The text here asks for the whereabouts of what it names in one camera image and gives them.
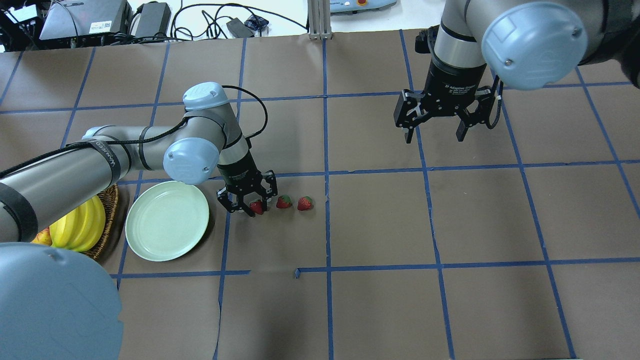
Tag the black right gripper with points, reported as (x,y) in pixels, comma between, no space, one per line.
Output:
(451,84)

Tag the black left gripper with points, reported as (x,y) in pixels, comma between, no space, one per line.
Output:
(238,173)

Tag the red strawberry plate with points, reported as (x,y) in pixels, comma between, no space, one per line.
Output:
(258,207)

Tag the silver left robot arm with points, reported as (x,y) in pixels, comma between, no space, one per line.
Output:
(59,304)

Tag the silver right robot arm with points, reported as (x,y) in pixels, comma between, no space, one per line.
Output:
(478,47)

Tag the pale green plate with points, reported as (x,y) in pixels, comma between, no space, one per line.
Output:
(167,221)

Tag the red middle strawberry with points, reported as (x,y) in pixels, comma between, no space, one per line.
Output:
(284,201)

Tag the red strawberry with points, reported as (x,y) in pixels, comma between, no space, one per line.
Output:
(305,203)
(284,201)

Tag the red far strawberry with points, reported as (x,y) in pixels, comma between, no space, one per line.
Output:
(305,203)

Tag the brown wicker basket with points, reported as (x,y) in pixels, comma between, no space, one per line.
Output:
(110,199)

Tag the blue teach pendant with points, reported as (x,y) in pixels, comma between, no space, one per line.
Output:
(358,6)

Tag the yellow banana bunch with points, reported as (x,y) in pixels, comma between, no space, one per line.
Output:
(81,228)

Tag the black power adapter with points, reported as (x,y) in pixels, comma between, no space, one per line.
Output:
(151,18)

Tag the red yellow apple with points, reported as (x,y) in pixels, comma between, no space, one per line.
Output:
(44,237)

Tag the black computer case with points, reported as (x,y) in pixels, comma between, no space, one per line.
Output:
(84,19)

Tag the aluminium frame post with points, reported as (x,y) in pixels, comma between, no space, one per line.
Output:
(318,15)

